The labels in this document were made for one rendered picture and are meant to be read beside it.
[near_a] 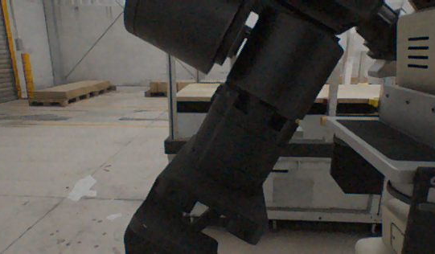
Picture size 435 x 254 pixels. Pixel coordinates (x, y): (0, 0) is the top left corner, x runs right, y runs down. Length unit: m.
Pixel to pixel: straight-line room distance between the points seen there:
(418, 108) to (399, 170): 0.16
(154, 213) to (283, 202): 1.84
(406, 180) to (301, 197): 1.65
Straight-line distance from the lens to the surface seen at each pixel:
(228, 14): 0.17
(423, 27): 0.53
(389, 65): 0.66
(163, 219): 0.16
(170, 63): 1.50
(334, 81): 1.55
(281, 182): 1.91
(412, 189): 0.37
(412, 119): 0.50
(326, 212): 2.05
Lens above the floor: 1.16
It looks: 15 degrees down
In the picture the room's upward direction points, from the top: straight up
